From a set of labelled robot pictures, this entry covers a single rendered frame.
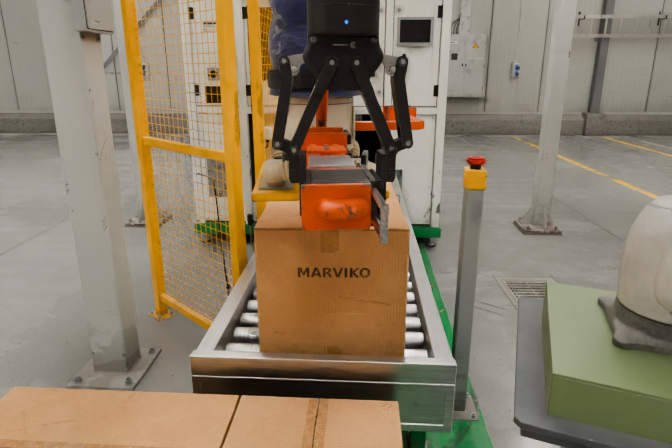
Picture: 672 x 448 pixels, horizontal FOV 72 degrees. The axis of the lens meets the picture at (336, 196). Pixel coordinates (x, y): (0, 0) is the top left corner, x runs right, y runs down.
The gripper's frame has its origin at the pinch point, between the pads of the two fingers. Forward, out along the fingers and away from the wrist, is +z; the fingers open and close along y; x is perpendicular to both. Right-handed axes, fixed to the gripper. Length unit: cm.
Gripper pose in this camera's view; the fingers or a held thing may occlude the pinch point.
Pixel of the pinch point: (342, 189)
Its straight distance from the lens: 53.3
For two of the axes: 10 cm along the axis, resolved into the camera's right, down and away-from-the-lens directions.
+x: 0.7, 2.6, -9.6
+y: -10.0, 0.1, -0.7
